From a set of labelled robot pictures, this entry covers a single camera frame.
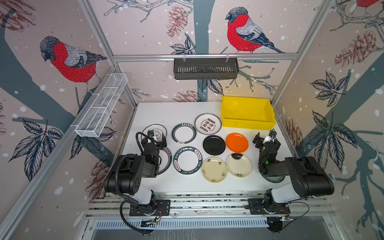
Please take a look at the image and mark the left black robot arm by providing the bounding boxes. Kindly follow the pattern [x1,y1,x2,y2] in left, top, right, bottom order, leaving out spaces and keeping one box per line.
[104,130,167,212]

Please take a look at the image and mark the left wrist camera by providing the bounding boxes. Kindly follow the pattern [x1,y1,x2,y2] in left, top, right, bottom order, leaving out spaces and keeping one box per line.
[147,129,164,140]

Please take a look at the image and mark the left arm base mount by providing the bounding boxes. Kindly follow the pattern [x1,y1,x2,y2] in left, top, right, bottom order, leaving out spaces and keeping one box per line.
[129,200,171,217]

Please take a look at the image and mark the white plate green rim lettered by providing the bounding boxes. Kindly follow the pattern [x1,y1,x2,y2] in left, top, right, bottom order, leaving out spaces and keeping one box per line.
[173,147,203,175]

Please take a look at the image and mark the white wire mesh shelf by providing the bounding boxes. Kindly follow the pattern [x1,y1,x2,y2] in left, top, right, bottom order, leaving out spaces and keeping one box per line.
[75,73,128,138]

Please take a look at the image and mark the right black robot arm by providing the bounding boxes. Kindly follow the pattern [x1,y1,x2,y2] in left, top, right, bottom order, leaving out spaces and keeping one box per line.
[253,130,335,213]

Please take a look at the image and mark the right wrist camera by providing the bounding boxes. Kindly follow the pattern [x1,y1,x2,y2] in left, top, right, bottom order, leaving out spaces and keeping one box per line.
[265,129,277,143]

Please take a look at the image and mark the aluminium rail frame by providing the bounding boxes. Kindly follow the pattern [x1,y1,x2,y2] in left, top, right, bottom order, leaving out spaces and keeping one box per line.
[85,192,336,219]

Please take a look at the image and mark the blue green patterned plate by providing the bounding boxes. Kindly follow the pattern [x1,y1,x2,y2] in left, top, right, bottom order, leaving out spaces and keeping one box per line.
[262,175,285,184]

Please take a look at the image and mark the orange plate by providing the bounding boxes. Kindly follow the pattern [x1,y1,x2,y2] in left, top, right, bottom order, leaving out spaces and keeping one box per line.
[226,133,249,153]

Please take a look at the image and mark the white plate red green rim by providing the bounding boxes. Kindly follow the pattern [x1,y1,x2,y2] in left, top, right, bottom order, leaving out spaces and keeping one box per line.
[158,147,173,175]

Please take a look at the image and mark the white plate black cloud outline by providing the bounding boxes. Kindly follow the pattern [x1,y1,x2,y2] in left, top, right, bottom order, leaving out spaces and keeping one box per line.
[143,124,168,140]

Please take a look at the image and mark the white plate green rim upper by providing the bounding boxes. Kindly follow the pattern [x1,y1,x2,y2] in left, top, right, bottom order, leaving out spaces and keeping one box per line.
[171,123,197,144]

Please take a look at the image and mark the black hanging wire basket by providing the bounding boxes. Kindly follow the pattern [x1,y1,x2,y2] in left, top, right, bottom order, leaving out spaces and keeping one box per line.
[174,58,239,80]

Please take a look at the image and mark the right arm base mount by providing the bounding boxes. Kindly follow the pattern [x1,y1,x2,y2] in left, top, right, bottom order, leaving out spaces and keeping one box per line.
[248,199,291,215]

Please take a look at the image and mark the yellow plastic bin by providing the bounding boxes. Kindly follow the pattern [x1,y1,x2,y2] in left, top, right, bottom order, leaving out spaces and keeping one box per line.
[221,96,277,131]

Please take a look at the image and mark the cream plate flower dots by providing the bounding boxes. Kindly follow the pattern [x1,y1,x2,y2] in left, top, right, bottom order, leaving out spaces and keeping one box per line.
[201,157,228,183]

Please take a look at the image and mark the white plate red characters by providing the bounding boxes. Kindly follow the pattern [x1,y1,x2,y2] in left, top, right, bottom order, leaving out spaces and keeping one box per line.
[195,113,222,135]

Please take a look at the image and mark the cream plate black spot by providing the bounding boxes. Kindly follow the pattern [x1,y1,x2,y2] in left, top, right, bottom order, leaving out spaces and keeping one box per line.
[226,153,252,178]

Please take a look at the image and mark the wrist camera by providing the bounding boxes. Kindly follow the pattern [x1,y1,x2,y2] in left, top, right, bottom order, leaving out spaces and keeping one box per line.
[147,129,164,140]
[265,129,277,143]

